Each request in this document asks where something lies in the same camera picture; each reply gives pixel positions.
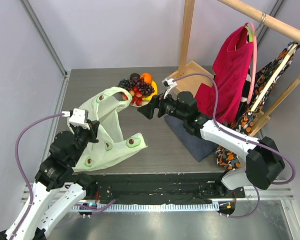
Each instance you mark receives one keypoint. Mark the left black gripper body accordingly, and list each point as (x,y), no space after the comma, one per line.
(84,135)

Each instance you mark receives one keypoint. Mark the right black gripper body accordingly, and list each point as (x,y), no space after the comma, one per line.
(160,106)

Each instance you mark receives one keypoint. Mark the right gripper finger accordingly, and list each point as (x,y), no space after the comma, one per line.
(155,101)
(147,110)

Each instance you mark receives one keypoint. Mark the green avocado print plastic bag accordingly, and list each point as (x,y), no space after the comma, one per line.
(112,147)

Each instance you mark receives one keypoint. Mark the dark blue grape bunch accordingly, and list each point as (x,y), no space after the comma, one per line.
(128,85)

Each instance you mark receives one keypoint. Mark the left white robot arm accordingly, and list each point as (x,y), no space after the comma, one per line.
(35,220)

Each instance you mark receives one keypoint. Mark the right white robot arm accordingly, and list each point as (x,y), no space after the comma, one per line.
(261,162)

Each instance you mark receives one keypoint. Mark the round wooden fruit plate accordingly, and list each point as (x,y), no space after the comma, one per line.
(139,102)

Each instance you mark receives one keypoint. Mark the dark red grape bunch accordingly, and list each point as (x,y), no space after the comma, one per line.
(144,88)

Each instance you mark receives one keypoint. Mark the red strawberries cluster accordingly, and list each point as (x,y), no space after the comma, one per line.
(135,92)

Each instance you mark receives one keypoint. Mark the orange fruit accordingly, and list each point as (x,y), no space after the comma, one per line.
(146,77)

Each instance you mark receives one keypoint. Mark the wooden clothes rack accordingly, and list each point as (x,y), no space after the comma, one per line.
(193,68)

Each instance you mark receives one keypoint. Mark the dark brown plum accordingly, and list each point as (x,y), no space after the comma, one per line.
(134,76)

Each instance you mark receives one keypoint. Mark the dark blue folded cloth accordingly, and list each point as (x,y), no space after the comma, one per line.
(198,148)

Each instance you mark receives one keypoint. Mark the red shirt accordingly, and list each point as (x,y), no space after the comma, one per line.
(231,69)

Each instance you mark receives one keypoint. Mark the pink plastic hanger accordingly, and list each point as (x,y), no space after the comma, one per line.
(250,25)

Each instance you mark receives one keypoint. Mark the orange black patterned garment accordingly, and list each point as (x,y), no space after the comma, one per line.
(245,121)

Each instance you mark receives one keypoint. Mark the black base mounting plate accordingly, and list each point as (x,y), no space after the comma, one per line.
(159,189)

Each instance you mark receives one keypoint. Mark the wooden hanger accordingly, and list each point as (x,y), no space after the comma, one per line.
(274,76)

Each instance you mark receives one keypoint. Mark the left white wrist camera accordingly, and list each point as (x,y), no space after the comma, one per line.
(76,117)

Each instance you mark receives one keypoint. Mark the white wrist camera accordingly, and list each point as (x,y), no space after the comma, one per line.
(76,117)
(169,84)

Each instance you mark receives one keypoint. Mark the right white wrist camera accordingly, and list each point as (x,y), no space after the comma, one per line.
(169,84)

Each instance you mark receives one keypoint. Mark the white slotted cable duct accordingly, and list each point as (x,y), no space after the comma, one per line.
(214,206)

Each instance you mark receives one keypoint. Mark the aluminium corner frame profile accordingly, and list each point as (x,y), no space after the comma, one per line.
(43,35)

